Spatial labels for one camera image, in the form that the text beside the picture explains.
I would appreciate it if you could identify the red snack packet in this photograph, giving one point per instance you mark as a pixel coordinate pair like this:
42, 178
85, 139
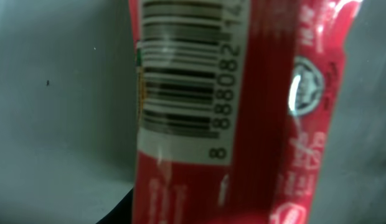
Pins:
235, 102

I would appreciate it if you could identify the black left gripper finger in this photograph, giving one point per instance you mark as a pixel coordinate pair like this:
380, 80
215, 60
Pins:
122, 213

